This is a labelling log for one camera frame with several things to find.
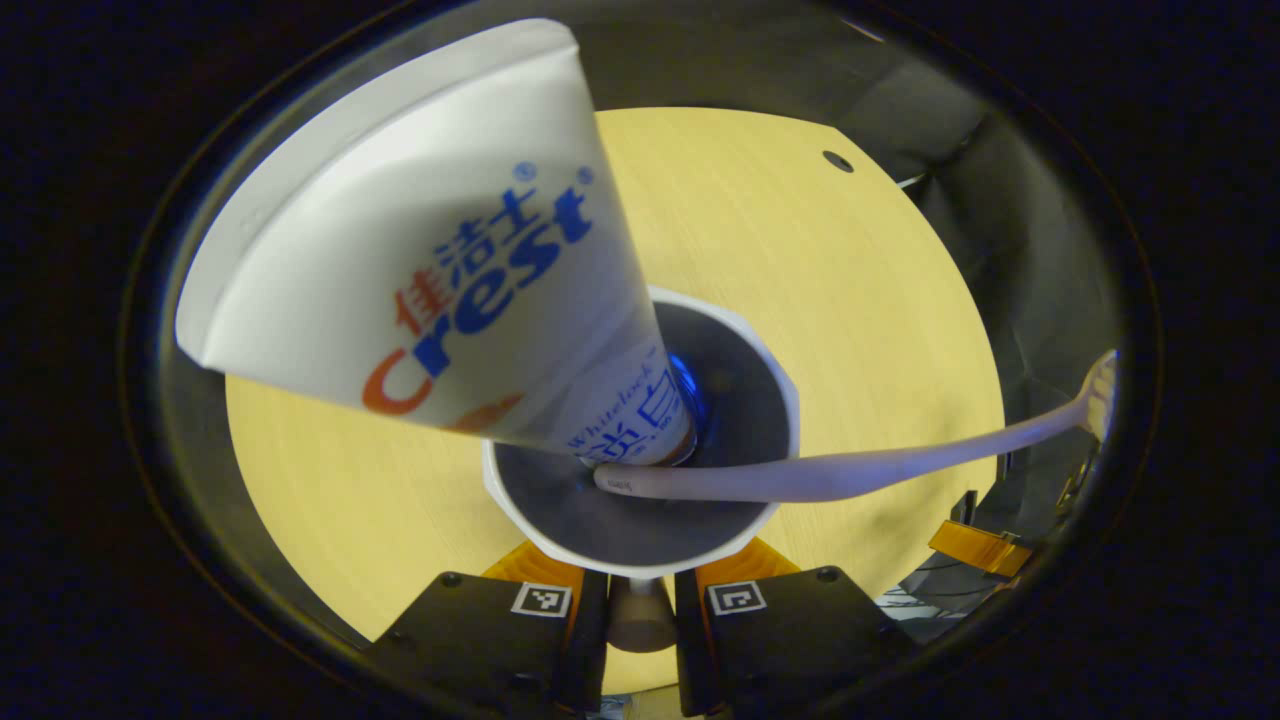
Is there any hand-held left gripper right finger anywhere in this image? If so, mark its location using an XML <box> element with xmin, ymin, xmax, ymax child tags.
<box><xmin>674</xmin><ymin>536</ymin><xmax>917</xmax><ymax>719</ymax></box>

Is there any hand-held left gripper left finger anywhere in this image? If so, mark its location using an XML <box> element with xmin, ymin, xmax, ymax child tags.
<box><xmin>365</xmin><ymin>540</ymin><xmax>610</xmax><ymax>716</ymax></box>

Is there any pale pink toothbrush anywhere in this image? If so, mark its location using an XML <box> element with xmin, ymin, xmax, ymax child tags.
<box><xmin>593</xmin><ymin>349</ymin><xmax>1119</xmax><ymax>504</ymax></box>

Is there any white cup with wooden handle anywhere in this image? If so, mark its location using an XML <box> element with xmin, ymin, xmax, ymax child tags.
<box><xmin>482</xmin><ymin>285</ymin><xmax>803</xmax><ymax>656</ymax></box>

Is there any white toothpaste tube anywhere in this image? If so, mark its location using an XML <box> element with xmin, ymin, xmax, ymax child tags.
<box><xmin>175</xmin><ymin>18</ymin><xmax>698</xmax><ymax>469</ymax></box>

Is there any light wooden desktop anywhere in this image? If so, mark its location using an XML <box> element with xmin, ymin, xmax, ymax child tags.
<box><xmin>225</xmin><ymin>107</ymin><xmax>1006</xmax><ymax>696</ymax></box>

